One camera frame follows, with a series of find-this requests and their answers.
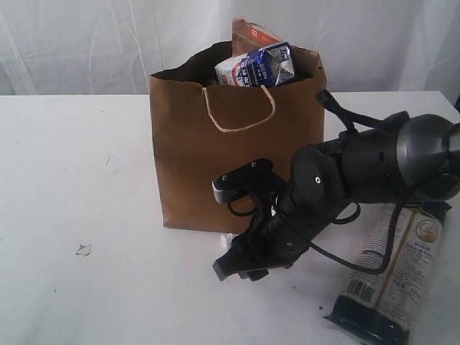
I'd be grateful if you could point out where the dark blue noodle package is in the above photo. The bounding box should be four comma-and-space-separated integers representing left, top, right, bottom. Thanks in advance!
325, 202, 451, 344

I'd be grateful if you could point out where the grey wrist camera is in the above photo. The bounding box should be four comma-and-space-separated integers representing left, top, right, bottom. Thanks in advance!
211, 158, 286, 203

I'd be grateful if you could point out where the white curtain backdrop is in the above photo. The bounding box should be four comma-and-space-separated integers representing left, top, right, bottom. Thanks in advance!
1, 1, 459, 101

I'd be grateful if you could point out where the white candy leftmost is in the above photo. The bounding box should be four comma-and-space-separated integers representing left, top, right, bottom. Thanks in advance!
220, 234, 234, 250

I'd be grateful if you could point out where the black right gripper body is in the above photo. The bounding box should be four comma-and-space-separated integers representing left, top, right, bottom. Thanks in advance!
229, 193, 331, 280

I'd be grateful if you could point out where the small torn paper scrap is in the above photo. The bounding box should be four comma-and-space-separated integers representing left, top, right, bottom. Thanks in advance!
75, 244, 92, 257

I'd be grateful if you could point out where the blue white milk carton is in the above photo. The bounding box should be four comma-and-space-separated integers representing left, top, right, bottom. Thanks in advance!
214, 42, 297, 88

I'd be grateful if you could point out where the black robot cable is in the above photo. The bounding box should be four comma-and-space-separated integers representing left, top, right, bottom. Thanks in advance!
280, 88, 410, 276

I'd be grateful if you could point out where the brown kraft stand-up pouch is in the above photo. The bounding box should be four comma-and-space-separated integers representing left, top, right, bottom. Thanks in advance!
231, 17, 282, 56

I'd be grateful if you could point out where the brown paper shopping bag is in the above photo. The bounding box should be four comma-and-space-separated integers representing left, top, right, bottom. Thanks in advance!
149, 42, 327, 234

